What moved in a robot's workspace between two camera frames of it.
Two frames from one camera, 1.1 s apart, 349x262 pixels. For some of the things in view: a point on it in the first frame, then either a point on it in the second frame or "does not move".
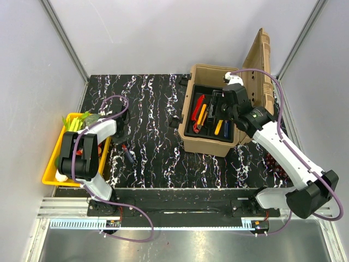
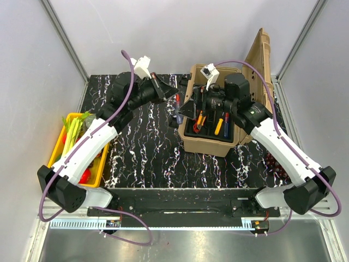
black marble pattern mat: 155,156 does not move
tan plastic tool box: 254,75 does not move
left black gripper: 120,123 to 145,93
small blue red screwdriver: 130,156 to 179,118
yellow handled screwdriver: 218,127 does not move
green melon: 91,118 does not move
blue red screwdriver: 226,126 does not move
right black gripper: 217,99 to 200,96
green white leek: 73,124 does not move
